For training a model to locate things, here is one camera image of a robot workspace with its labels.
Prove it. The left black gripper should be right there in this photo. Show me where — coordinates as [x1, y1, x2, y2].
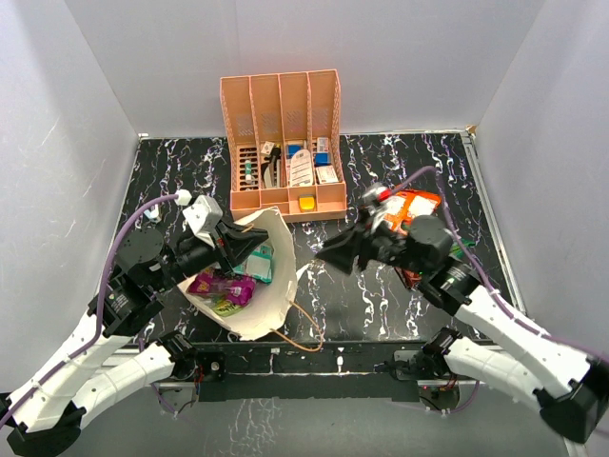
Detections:
[153, 217, 270, 291]

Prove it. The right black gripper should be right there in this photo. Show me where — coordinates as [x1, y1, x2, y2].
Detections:
[315, 209, 429, 275]

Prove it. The teal white snack bag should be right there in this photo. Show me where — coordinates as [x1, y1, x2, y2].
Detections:
[233, 244, 274, 284]

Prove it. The purple grape candy bag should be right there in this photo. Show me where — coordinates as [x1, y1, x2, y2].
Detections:
[187, 268, 257, 307]

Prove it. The brown paper bag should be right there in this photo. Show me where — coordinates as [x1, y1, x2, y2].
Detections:
[178, 207, 300, 341]

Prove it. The red doritos bag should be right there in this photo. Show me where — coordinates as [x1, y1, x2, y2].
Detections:
[396, 268, 422, 290]

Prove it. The orange fruit candy bag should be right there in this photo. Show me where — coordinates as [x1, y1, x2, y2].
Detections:
[384, 189, 442, 234]

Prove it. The green chips bag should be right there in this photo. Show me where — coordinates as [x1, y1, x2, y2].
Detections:
[451, 239, 476, 253]

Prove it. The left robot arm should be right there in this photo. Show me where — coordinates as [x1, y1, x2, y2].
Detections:
[1, 222, 268, 456]

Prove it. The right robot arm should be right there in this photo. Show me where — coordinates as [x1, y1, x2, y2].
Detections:
[316, 215, 608, 444]

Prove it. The light green snack packet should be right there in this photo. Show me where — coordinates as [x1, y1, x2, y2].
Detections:
[210, 299, 245, 318]

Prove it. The green white glue stick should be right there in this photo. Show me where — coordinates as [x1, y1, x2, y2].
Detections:
[245, 160, 253, 184]

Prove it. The small white card box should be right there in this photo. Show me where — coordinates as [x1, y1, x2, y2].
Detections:
[315, 165, 340, 185]

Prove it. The small white blue clip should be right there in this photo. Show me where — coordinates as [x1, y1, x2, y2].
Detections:
[144, 204, 161, 224]

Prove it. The blue box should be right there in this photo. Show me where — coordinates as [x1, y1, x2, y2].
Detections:
[314, 152, 331, 167]

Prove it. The black white stapler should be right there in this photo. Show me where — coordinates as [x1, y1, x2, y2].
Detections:
[260, 141, 282, 189]

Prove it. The white label booklet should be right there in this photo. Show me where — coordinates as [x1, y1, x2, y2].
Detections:
[288, 149, 314, 187]

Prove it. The pink plastic desk organizer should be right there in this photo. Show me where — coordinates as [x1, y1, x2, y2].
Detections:
[220, 70, 347, 223]

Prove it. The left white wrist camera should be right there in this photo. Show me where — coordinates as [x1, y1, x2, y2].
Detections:
[176, 189, 224, 248]

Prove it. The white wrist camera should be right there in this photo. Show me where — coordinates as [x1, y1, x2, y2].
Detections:
[176, 189, 224, 248]
[363, 183, 394, 231]

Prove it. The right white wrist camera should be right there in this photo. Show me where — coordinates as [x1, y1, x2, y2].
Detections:
[363, 183, 394, 231]

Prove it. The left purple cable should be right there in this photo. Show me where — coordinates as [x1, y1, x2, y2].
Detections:
[0, 191, 182, 429]

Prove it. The purple cable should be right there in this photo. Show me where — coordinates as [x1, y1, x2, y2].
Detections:
[387, 165, 609, 363]
[0, 191, 182, 429]

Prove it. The black front mounting rail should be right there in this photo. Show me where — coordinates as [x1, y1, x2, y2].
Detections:
[195, 341, 454, 402]

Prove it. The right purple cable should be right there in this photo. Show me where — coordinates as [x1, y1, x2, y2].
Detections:
[387, 165, 609, 363]

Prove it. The aluminium frame rail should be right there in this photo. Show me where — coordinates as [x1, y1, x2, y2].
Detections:
[461, 125, 527, 314]

